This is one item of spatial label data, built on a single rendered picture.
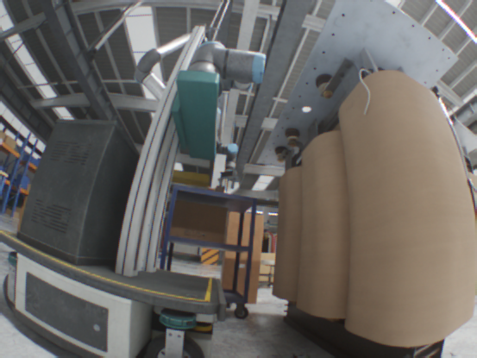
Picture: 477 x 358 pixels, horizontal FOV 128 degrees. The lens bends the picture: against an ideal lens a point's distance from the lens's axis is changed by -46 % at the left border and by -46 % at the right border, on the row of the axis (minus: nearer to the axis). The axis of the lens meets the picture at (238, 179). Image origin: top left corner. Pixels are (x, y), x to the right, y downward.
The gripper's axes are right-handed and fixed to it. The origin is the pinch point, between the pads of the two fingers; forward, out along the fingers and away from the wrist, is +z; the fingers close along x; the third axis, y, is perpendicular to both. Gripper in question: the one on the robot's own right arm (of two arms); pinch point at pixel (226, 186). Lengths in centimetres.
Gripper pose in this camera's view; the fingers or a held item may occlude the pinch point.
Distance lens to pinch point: 180.1
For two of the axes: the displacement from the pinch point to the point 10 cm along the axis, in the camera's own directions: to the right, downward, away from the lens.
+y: -5.7, -3.4, -7.5
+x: 8.1, -0.8, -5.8
